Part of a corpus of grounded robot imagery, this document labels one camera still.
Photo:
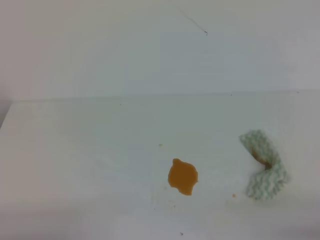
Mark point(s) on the brown coffee stain puddle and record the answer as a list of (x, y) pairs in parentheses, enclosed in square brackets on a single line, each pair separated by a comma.
[(182, 176)]

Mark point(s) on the green white striped rag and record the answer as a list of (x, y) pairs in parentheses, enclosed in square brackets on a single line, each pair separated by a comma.
[(266, 184)]

